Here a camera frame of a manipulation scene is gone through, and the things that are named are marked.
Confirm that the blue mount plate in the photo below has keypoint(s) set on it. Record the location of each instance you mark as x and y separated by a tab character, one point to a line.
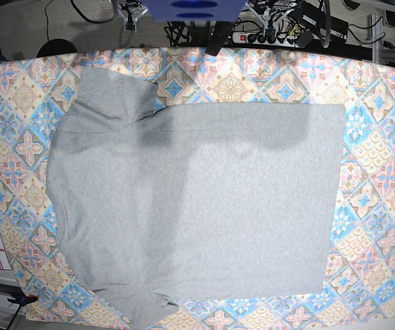
194	10

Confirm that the black round base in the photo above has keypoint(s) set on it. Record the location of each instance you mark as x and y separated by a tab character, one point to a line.
55	47

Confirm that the patterned tile tablecloth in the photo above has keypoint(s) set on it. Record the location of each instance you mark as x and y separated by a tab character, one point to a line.
359	283

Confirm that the white power strip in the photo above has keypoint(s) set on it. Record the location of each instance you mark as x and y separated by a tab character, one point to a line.
255	38

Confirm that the grey T-shirt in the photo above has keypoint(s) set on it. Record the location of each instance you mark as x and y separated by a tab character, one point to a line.
194	201

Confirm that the black bracket under mount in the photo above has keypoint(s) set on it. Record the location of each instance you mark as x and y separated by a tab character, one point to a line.
220	33

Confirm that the black clamp bottom left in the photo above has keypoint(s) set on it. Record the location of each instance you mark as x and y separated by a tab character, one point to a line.
22	300

